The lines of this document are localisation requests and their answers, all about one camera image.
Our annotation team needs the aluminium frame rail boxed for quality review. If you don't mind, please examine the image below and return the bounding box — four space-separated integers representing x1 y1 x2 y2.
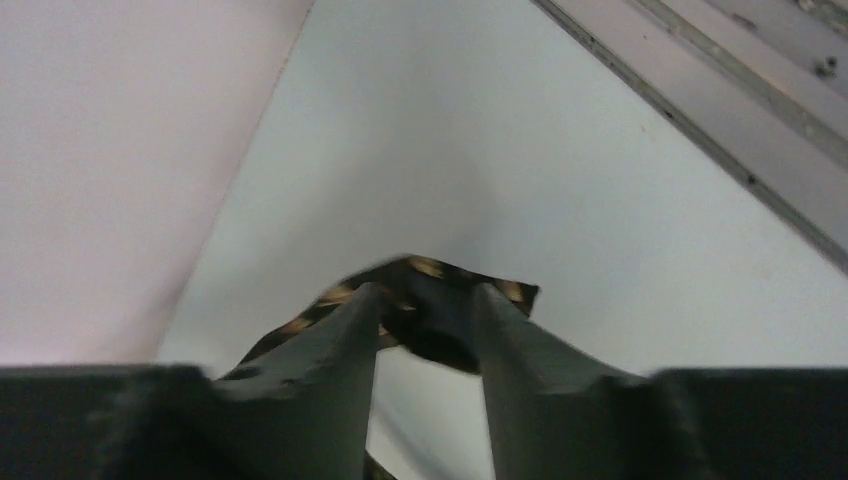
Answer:
539 1 847 269

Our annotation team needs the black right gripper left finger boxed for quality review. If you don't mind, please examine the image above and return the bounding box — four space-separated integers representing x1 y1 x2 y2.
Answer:
1 284 381 479

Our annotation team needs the black gold floral tie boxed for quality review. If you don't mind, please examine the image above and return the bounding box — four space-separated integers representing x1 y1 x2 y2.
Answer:
228 254 541 480

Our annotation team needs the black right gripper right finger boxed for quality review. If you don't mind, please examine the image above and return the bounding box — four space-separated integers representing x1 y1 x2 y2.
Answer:
473 285 847 479

